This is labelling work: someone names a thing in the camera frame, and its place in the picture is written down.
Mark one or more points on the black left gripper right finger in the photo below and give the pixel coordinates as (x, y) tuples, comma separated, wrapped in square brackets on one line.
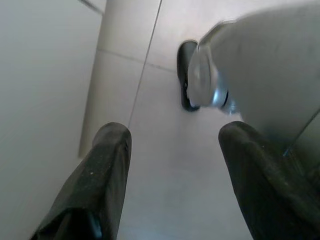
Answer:
[(262, 187)]

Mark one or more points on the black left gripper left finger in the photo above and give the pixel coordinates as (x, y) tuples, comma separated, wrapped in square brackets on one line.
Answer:
[(105, 162)]

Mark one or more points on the white panel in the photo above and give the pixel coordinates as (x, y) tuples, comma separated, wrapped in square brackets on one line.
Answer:
[(37, 75)]

